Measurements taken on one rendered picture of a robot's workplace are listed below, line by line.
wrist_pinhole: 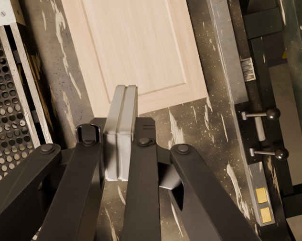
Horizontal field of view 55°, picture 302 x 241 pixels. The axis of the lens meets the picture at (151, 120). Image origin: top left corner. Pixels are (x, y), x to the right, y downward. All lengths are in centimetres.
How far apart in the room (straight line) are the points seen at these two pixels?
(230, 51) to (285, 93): 257
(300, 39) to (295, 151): 230
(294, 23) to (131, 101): 90
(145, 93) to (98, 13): 29
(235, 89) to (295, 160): 232
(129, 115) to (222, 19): 82
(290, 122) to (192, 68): 249
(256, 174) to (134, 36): 59
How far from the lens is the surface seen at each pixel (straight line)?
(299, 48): 104
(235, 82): 95
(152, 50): 94
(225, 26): 96
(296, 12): 104
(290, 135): 330
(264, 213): 108
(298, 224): 310
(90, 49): 96
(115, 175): 16
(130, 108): 17
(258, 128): 100
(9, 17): 99
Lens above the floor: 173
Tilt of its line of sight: 25 degrees down
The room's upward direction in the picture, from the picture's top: 166 degrees clockwise
